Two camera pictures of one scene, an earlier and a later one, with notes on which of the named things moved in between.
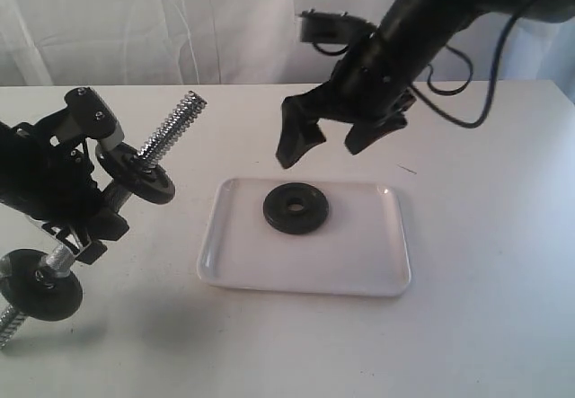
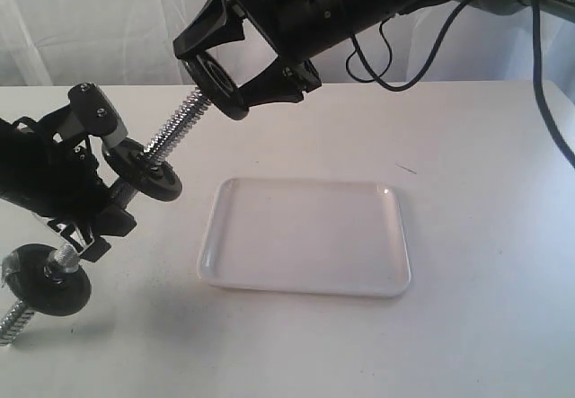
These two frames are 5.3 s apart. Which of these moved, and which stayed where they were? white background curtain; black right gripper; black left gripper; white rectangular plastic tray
Moved: black right gripper
Stayed: white rectangular plastic tray; white background curtain; black left gripper
